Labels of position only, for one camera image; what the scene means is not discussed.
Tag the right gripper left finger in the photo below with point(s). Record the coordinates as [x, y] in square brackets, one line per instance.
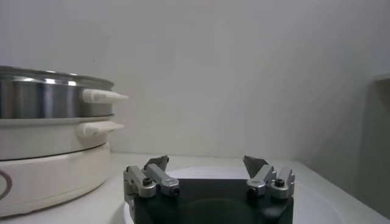
[158, 179]

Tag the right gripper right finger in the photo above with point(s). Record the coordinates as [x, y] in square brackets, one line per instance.
[263, 176]

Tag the white round plate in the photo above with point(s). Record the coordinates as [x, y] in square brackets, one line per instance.
[210, 172]

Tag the white electric cooker pot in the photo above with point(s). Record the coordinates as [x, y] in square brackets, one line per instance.
[55, 176]

